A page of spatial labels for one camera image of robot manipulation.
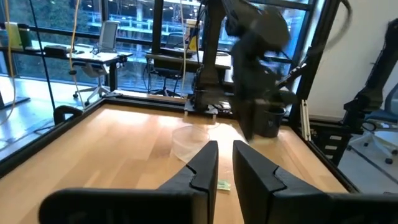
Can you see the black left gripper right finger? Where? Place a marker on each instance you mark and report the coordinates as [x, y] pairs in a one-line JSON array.
[[264, 193]]

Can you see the dark desk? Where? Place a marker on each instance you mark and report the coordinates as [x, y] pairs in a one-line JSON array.
[[186, 60]]

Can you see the green stevia packet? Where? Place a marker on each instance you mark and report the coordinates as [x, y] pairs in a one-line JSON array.
[[224, 185]]

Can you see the yellow and blue bottle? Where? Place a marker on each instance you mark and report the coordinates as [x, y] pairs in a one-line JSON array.
[[193, 35]]

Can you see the black office chair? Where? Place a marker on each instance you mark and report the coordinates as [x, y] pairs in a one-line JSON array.
[[168, 73]]

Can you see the black bin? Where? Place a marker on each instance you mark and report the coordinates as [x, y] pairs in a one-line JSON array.
[[275, 123]]

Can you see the black neighbouring robot arm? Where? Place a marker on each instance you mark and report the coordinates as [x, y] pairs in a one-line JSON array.
[[373, 90]]

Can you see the black table clamp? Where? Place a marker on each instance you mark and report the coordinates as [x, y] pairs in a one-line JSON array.
[[63, 112]]

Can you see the dark green bottle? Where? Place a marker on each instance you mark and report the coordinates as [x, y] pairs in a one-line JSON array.
[[25, 36]]

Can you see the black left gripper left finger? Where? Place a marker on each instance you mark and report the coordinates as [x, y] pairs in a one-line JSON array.
[[192, 199]]

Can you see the white office chair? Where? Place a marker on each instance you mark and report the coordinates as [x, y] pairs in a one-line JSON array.
[[107, 35]]

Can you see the black rig frame post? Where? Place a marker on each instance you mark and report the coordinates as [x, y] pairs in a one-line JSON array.
[[320, 37]]

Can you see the large clear plastic container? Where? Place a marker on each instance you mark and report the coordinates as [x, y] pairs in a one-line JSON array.
[[186, 140]]

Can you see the silver bracket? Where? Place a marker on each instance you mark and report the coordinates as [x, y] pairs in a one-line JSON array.
[[305, 119]]

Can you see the black slotted stand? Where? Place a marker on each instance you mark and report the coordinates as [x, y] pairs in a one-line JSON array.
[[335, 146]]

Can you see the light green bottle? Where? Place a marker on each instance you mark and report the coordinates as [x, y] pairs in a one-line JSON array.
[[12, 35]]

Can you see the black table edge frame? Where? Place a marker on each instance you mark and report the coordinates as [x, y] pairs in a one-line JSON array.
[[140, 102]]

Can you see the white desk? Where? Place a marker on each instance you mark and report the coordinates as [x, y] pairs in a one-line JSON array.
[[90, 56]]

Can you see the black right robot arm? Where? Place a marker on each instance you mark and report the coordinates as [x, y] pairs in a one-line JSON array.
[[211, 62]]

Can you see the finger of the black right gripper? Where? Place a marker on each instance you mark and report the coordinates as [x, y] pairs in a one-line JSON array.
[[263, 107], [248, 121]]

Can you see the blue office chair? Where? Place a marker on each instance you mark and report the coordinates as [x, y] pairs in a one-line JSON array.
[[382, 116]]

